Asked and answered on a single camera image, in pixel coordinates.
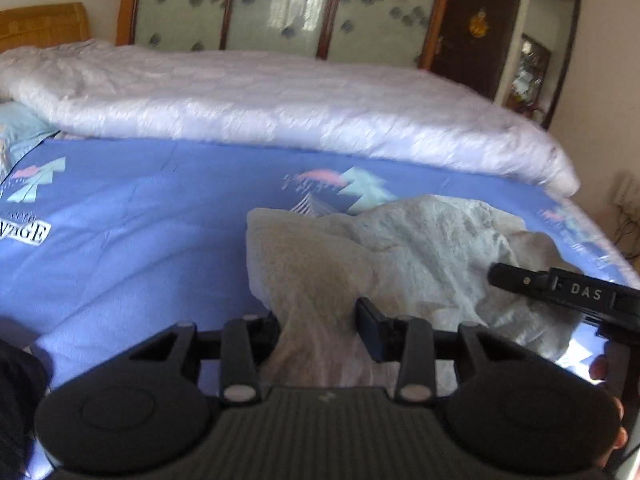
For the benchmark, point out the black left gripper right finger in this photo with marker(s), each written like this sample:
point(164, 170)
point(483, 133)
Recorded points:
point(416, 346)

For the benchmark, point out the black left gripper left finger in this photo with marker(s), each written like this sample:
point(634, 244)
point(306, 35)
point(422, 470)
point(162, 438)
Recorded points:
point(239, 349)

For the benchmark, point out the light grey pants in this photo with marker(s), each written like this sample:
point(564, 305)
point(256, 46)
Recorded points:
point(426, 257)

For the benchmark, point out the person's right hand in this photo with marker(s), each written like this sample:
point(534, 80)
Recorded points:
point(598, 371)

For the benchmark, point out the blue patterned bed sheet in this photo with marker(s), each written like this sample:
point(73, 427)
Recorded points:
point(105, 243)

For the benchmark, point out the dark grey black garment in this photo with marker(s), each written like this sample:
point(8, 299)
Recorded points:
point(24, 382)

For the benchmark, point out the white lavender quilt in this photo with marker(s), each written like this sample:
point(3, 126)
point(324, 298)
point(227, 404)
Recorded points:
point(93, 88)

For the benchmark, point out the floral light blue pillow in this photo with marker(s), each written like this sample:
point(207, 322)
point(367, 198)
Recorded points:
point(21, 130)

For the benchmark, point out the dark wooden door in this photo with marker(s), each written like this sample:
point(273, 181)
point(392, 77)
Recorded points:
point(474, 41)

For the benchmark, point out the frosted glass wardrobe doors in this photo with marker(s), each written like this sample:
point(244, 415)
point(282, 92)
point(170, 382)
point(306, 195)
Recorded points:
point(387, 32)

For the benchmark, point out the wooden headboard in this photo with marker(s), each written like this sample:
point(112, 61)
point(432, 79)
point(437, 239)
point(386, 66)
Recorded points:
point(44, 26)

